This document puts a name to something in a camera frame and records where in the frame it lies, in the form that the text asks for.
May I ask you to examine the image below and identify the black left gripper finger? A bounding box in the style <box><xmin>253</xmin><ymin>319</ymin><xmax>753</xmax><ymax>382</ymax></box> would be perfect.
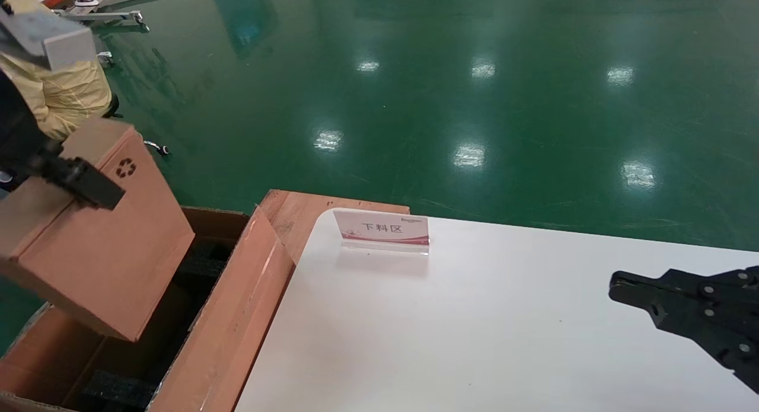
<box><xmin>39</xmin><ymin>156</ymin><xmax>127</xmax><ymax>212</ymax></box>

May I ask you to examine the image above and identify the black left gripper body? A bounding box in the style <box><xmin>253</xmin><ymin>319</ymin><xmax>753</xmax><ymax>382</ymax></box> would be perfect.
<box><xmin>0</xmin><ymin>70</ymin><xmax>63</xmax><ymax>186</ymax></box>

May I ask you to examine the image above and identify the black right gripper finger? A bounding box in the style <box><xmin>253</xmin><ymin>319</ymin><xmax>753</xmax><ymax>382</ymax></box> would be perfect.
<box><xmin>609</xmin><ymin>266</ymin><xmax>759</xmax><ymax>318</ymax></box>
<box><xmin>611</xmin><ymin>289</ymin><xmax>759</xmax><ymax>395</ymax></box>

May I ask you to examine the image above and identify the small cardboard box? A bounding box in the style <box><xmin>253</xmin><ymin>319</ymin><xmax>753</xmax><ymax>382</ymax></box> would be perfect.
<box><xmin>0</xmin><ymin>118</ymin><xmax>197</xmax><ymax>343</ymax></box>

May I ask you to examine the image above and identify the large open cardboard box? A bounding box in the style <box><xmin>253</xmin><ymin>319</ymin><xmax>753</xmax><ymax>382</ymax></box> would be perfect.
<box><xmin>0</xmin><ymin>205</ymin><xmax>297</xmax><ymax>412</ymax></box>

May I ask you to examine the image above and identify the person in yellow coat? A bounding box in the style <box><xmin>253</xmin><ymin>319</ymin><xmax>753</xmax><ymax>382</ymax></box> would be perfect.
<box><xmin>0</xmin><ymin>0</ymin><xmax>114</xmax><ymax>143</ymax></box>

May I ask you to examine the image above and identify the black foam block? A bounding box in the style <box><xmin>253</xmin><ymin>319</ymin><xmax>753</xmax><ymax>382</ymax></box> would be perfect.
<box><xmin>176</xmin><ymin>239</ymin><xmax>236</xmax><ymax>279</ymax></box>
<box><xmin>80</xmin><ymin>369</ymin><xmax>160</xmax><ymax>410</ymax></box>

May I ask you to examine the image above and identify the acrylic table sign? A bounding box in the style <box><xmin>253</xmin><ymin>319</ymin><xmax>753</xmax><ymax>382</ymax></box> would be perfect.
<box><xmin>332</xmin><ymin>208</ymin><xmax>430</xmax><ymax>256</ymax></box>

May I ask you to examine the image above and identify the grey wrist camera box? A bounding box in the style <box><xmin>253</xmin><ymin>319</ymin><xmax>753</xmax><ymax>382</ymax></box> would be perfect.
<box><xmin>0</xmin><ymin>8</ymin><xmax>98</xmax><ymax>72</ymax></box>

